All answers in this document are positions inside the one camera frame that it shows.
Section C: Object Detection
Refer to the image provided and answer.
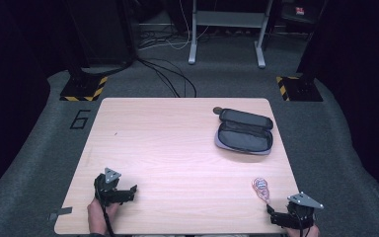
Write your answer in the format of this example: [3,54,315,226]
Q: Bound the black cabinet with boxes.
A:
[66,0,138,69]

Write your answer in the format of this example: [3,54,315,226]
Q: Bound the white floor cable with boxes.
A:
[137,0,211,51]

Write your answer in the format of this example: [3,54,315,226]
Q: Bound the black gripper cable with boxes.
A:
[100,198,116,237]

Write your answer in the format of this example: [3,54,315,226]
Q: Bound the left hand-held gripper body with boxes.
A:
[93,167,132,207]

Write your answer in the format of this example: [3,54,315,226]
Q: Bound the black floor cables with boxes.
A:
[135,57,198,99]

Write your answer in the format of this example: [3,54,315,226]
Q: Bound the grey tape strip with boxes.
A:
[47,206,74,221]

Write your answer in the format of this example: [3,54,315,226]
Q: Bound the person's right hand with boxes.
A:
[285,223,321,237]

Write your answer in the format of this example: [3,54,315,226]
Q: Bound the grey pencil case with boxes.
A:
[213,108,274,156]

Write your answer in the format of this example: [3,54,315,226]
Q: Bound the white metal desk frame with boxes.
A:
[188,0,274,69]

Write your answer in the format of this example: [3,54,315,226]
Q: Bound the pink patterned small packet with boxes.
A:
[251,177,271,204]

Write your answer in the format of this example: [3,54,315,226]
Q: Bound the black stand base hazard stripes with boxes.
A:
[59,75,110,103]
[275,75,324,103]

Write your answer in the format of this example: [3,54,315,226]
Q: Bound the person's left hand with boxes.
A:
[86,197,122,235]

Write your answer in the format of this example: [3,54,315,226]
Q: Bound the dark box red label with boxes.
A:
[279,2,321,25]

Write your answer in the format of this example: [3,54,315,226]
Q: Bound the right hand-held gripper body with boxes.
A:
[274,192,325,230]

